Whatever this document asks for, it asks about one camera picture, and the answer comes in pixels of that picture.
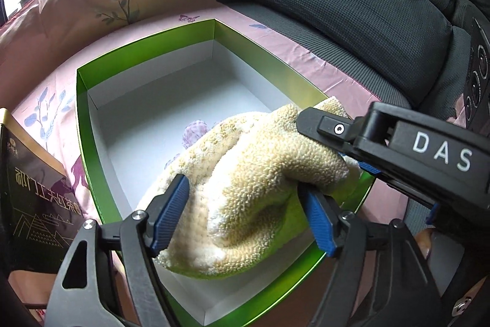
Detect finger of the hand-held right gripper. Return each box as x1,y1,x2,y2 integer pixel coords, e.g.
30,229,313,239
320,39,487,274
339,153,441,209
296,106,368,150

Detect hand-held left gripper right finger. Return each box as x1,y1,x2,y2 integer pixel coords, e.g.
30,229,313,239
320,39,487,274
299,183,449,327

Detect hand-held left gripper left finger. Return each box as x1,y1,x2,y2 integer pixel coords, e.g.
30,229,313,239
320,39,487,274
45,174,191,327

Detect cream terry towel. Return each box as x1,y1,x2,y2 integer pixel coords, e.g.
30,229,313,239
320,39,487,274
136,94,362,279

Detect green cardboard box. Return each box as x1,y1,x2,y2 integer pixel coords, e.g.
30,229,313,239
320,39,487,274
76,18,378,327

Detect grey fabric sofa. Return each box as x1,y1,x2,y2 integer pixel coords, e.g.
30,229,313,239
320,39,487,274
184,0,490,274

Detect dark grey sofa cushion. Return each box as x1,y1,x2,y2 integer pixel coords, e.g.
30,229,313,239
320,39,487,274
251,0,454,109

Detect black and gold tea box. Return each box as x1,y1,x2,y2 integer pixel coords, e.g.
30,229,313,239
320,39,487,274
0,108,84,270

